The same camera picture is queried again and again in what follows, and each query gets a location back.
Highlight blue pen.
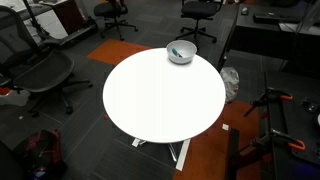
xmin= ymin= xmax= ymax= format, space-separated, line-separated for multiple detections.
xmin=171 ymin=48 xmax=184 ymax=59

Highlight grey bowl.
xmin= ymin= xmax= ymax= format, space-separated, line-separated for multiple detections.
xmin=166 ymin=39 xmax=198 ymax=65

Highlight white table base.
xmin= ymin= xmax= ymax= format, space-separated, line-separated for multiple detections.
xmin=131 ymin=137 xmax=192 ymax=172

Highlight white plastic bag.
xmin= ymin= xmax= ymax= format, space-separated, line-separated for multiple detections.
xmin=219 ymin=66 xmax=241 ymax=104

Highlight black swivel office chair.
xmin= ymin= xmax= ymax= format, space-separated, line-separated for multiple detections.
xmin=175 ymin=0 xmax=224 ymax=45
xmin=93 ymin=0 xmax=139 ymax=42

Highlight black kick scooter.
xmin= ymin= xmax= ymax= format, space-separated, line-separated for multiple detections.
xmin=22 ymin=0 xmax=100 ymax=48

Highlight black office desk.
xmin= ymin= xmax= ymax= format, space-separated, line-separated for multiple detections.
xmin=216 ymin=0 xmax=320 ymax=78

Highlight black mesh office chair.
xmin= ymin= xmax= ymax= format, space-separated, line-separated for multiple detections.
xmin=0 ymin=4 xmax=94 ymax=118

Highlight brown wooden cabinet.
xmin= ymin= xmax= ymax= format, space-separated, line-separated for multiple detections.
xmin=52 ymin=0 xmax=85 ymax=35

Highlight black keyboard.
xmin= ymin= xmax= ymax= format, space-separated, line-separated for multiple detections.
xmin=252 ymin=12 xmax=284 ymax=25

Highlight white cabinet counter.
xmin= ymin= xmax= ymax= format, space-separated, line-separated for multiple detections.
xmin=18 ymin=0 xmax=70 ymax=41

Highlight red and black backpack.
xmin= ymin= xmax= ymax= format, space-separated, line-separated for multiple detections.
xmin=13 ymin=129 xmax=68 ymax=180

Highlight black metal robot stand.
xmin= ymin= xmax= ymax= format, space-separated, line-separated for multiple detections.
xmin=225 ymin=70 xmax=320 ymax=180

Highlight black clamp orange handle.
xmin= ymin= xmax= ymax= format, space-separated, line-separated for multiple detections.
xmin=243 ymin=86 xmax=294 ymax=118
xmin=250 ymin=127 xmax=307 ymax=158

